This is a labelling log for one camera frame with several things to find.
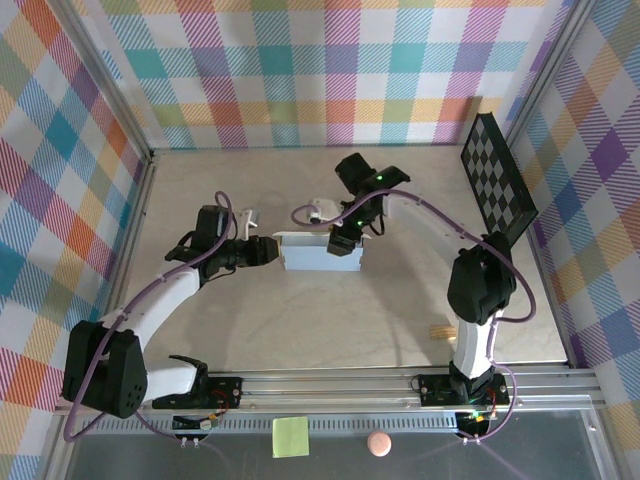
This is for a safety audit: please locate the white paper box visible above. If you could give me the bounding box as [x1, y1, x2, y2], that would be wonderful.
[271, 229, 374, 274]

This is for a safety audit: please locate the black checkerboard calibration board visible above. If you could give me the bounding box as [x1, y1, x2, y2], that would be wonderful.
[459, 111, 540, 252]

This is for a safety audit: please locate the slotted metal strip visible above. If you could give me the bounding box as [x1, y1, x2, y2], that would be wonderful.
[79, 418, 462, 434]

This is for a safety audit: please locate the green sticky note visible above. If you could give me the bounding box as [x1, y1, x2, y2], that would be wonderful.
[271, 415, 312, 460]

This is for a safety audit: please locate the small circuit board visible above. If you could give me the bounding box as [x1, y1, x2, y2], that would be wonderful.
[456, 410, 495, 437]
[171, 414, 222, 433]

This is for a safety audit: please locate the pink round disc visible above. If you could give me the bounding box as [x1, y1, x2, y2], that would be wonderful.
[366, 430, 393, 458]

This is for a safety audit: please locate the clear acrylic panel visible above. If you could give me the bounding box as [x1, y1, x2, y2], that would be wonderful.
[48, 409, 622, 480]

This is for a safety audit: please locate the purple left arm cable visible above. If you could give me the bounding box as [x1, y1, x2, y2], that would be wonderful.
[63, 190, 237, 444]

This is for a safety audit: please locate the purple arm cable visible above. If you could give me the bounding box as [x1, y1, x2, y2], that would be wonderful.
[63, 190, 237, 444]
[290, 188, 539, 444]

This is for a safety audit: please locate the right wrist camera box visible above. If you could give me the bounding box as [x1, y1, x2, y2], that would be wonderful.
[306, 197, 345, 225]

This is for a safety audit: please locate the aluminium side rail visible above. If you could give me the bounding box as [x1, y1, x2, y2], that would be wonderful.
[85, 149, 158, 375]
[514, 143, 574, 369]

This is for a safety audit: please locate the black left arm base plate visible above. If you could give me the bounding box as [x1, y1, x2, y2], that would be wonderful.
[151, 375, 245, 411]

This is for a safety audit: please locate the aluminium mounting rail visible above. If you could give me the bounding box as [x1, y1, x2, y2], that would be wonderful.
[53, 366, 609, 417]

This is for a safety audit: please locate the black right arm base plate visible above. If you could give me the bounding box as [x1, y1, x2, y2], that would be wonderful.
[416, 370, 512, 408]

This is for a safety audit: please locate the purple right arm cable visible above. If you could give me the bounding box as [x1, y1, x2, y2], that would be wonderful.
[290, 188, 539, 444]

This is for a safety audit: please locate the aluminium corner post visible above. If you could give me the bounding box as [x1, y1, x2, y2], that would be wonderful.
[47, 0, 156, 164]
[503, 0, 601, 147]

